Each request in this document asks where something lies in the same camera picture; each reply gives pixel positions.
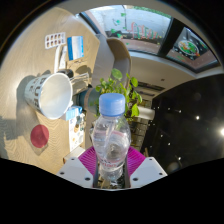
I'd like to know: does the printed menu sheet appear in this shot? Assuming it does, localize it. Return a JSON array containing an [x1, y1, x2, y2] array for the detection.
[[68, 113, 86, 153]]

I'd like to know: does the small light blue carton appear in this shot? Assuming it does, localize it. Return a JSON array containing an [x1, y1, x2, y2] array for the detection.
[[61, 105, 84, 122]]

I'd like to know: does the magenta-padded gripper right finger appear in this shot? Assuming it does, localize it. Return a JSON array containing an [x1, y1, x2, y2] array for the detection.
[[124, 146, 168, 188]]

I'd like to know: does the clear blue-capped water bottle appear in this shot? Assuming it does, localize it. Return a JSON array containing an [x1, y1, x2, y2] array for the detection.
[[91, 92, 132, 183]]

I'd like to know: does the white printed mug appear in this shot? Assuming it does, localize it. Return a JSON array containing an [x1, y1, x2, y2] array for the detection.
[[23, 72, 74, 120]]

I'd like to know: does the blister pill pack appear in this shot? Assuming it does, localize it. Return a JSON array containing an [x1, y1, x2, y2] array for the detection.
[[44, 31, 67, 50]]

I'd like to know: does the green potted plant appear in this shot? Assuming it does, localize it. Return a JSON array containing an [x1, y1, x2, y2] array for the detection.
[[73, 68, 144, 123]]

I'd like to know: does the flat round red coaster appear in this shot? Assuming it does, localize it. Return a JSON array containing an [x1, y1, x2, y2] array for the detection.
[[30, 124, 50, 149]]

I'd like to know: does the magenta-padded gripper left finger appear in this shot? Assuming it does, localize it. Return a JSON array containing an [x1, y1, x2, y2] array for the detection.
[[56, 146, 100, 188]]

